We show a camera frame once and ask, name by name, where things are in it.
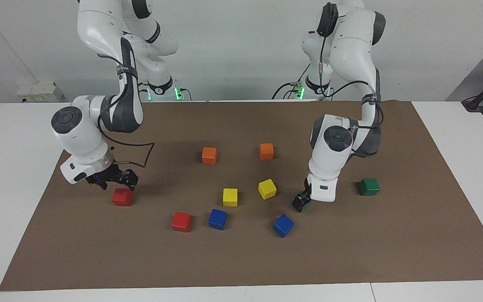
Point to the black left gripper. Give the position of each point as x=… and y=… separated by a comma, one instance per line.
x=308, y=186

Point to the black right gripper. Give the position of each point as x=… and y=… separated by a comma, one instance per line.
x=105, y=176

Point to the red wooden cube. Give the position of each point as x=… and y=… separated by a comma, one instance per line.
x=181, y=221
x=122, y=196

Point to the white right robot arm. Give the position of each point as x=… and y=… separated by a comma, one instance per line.
x=78, y=134

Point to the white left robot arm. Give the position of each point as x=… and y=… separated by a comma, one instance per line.
x=333, y=155

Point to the blue wooden cube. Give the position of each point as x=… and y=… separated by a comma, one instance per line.
x=217, y=219
x=283, y=225

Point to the yellow wooden cube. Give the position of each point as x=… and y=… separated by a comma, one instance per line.
x=230, y=197
x=267, y=188

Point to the orange wooden cube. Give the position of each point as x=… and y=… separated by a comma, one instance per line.
x=209, y=155
x=266, y=151

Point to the brown table mat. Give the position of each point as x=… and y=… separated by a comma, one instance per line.
x=241, y=260

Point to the white wall box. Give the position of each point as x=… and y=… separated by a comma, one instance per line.
x=40, y=91

